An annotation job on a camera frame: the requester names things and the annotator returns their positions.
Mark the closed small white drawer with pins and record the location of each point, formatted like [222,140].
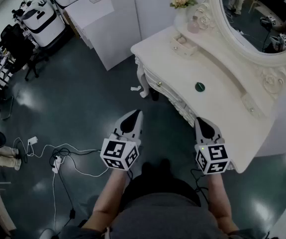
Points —
[253,106]

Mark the oval white-framed mirror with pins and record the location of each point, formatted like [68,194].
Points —
[257,9]

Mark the person's grey shirt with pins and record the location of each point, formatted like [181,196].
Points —
[162,218]

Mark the white power strip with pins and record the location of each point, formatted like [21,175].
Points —
[57,163]

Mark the tall white cabinet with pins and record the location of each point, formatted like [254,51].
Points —
[118,34]

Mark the white vase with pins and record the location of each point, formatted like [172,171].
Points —
[181,19]

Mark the white ornate dressing table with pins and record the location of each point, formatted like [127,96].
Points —
[182,68]

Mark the small dark green round object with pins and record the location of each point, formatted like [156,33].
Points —
[199,86]

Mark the person's left forearm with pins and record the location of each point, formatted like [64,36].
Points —
[108,198]

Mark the black object under table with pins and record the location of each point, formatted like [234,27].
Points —
[154,95]

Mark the white power adapter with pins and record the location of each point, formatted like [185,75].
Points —
[32,141]

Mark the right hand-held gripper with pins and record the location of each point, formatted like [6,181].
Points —
[216,155]

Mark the black office chair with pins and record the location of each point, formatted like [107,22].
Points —
[18,46]

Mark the small white drawer box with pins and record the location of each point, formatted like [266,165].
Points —
[182,50]

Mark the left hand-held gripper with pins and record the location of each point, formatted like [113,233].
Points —
[113,149]

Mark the pink glass perfume bottle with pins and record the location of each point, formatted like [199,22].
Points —
[193,26]

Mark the crumpled white paper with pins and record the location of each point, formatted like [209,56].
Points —
[135,88]

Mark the person's right forearm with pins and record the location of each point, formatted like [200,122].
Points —
[218,198]

